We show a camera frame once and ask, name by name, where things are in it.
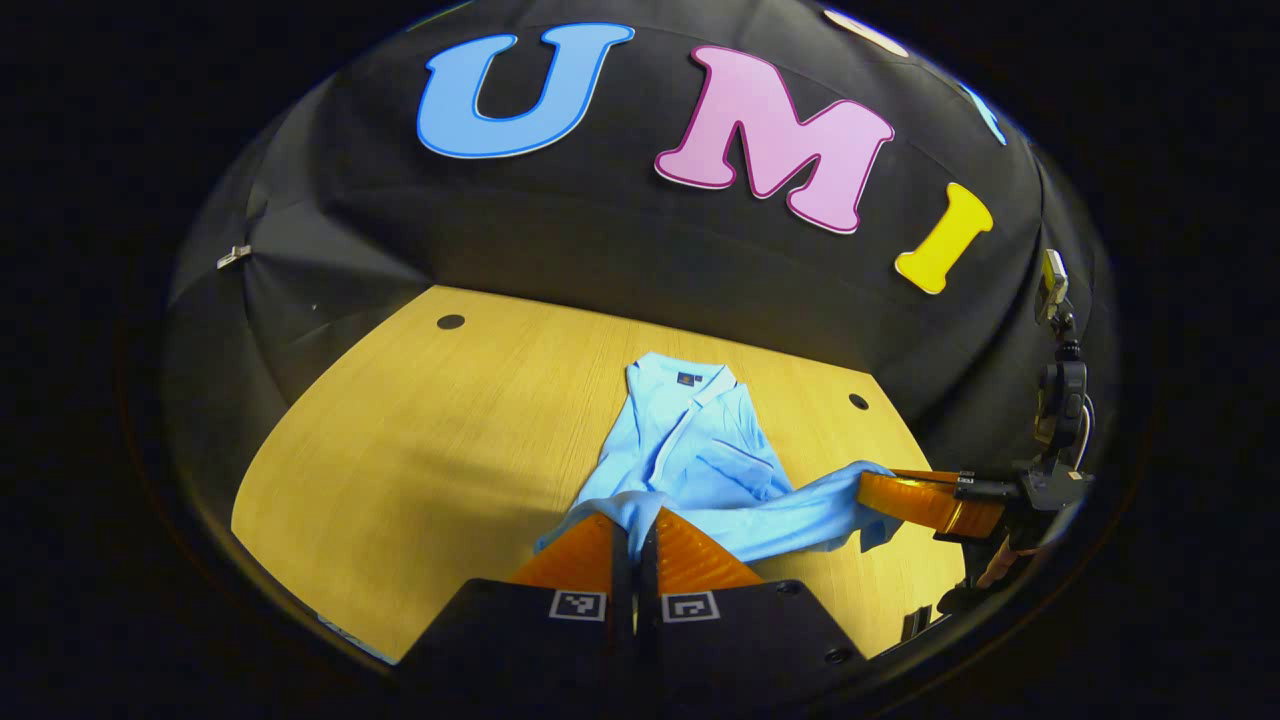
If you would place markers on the light blue T-shirt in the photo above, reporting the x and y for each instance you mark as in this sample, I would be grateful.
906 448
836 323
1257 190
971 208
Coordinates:
700 450

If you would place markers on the small white cloth clip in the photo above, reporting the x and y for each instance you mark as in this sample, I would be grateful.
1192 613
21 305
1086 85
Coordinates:
233 256

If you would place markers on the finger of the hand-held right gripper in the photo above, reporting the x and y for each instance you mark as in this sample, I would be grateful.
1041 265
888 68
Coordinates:
930 507
940 477

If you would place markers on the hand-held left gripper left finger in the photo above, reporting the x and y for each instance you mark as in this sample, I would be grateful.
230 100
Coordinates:
622 605

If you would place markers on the black backdrop cloth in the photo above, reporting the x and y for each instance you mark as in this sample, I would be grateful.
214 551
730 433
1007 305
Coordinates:
600 240

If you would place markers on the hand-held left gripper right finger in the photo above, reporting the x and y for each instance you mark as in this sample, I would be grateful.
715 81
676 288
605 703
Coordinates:
648 605

